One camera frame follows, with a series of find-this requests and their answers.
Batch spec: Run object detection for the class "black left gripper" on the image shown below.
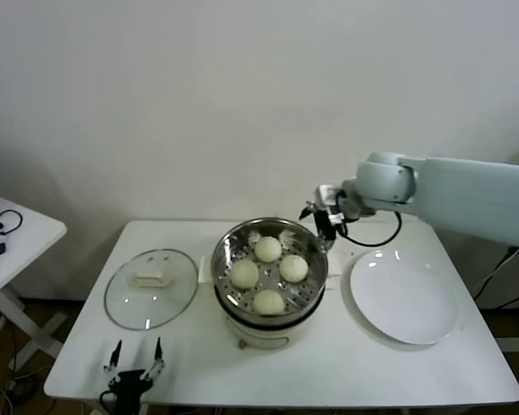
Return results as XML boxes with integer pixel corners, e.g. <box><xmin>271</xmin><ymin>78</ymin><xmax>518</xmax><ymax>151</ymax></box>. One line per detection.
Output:
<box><xmin>103</xmin><ymin>336</ymin><xmax>166</xmax><ymax>415</ymax></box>

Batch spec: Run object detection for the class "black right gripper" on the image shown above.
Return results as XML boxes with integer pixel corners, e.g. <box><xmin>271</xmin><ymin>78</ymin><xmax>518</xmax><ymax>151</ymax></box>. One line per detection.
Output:
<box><xmin>298</xmin><ymin>201</ymin><xmax>344</xmax><ymax>253</ymax></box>

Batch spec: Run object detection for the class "white steamed baozi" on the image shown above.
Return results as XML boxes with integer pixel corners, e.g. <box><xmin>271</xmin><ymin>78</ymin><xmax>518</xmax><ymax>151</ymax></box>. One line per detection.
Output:
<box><xmin>279</xmin><ymin>254</ymin><xmax>309</xmax><ymax>284</ymax></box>
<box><xmin>253</xmin><ymin>288</ymin><xmax>285</xmax><ymax>316</ymax></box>
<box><xmin>230</xmin><ymin>260</ymin><xmax>260</xmax><ymax>291</ymax></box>
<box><xmin>253</xmin><ymin>235</ymin><xmax>283</xmax><ymax>264</ymax></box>

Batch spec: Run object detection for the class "stainless steel steamer basket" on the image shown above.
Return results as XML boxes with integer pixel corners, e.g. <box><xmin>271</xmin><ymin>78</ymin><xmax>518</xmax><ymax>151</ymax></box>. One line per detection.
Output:
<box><xmin>197</xmin><ymin>217</ymin><xmax>343</xmax><ymax>319</ymax></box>

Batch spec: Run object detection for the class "white round plate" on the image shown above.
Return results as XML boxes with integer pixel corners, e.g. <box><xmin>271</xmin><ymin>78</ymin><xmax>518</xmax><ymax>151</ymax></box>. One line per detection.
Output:
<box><xmin>349</xmin><ymin>249</ymin><xmax>458</xmax><ymax>346</ymax></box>

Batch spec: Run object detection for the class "cream electric cooking pot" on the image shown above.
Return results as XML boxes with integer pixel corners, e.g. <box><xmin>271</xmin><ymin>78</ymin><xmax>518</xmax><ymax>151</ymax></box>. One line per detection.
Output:
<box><xmin>211</xmin><ymin>276</ymin><xmax>328</xmax><ymax>350</ymax></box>

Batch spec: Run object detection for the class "white side table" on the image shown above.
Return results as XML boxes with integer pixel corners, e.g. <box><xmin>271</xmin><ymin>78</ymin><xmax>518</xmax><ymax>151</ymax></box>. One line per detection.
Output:
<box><xmin>0</xmin><ymin>194</ymin><xmax>67</xmax><ymax>360</ymax></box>

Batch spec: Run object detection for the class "white furniture foot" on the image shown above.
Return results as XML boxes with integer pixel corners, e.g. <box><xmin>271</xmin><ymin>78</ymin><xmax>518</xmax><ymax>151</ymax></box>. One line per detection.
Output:
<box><xmin>497</xmin><ymin>313</ymin><xmax>519</xmax><ymax>352</ymax></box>

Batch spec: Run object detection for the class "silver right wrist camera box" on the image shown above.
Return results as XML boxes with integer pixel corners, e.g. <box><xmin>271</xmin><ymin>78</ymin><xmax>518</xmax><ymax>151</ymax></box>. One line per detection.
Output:
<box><xmin>314</xmin><ymin>184</ymin><xmax>343</xmax><ymax>205</ymax></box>

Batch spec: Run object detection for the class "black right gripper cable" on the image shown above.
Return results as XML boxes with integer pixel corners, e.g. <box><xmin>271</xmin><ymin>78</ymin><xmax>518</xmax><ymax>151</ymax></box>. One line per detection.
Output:
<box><xmin>336</xmin><ymin>210</ymin><xmax>403</xmax><ymax>248</ymax></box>

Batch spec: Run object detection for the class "glass lid with cream handle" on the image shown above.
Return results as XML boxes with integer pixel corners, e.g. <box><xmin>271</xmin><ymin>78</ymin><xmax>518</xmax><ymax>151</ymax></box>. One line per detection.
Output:
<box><xmin>103</xmin><ymin>248</ymin><xmax>199</xmax><ymax>332</ymax></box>

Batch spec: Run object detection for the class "black floor cable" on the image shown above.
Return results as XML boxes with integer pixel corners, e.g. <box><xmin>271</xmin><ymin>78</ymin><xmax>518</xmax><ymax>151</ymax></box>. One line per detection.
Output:
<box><xmin>3</xmin><ymin>319</ymin><xmax>21</xmax><ymax>373</ymax></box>

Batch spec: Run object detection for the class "black looped cable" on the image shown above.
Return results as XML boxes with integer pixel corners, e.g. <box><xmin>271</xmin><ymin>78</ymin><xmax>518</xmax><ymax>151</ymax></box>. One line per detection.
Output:
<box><xmin>0</xmin><ymin>210</ymin><xmax>22</xmax><ymax>237</ymax></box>

